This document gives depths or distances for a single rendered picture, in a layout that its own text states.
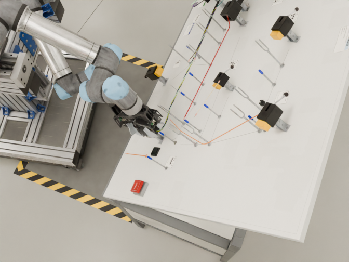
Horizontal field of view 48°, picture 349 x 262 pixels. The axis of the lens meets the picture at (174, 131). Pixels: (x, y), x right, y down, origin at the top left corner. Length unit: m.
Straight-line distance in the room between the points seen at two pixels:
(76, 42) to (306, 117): 0.78
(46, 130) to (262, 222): 1.92
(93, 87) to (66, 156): 1.30
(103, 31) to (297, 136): 2.37
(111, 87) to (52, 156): 1.44
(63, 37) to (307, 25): 0.82
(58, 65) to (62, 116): 1.12
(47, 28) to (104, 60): 0.21
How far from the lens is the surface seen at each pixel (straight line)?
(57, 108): 2.79
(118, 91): 1.28
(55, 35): 1.40
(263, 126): 1.13
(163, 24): 3.24
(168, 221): 1.80
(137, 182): 1.54
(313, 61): 1.31
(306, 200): 1.05
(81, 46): 1.40
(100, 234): 2.67
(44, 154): 2.68
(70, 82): 1.67
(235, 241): 1.59
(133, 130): 1.67
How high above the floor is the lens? 2.58
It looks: 68 degrees down
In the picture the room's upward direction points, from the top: 9 degrees counter-clockwise
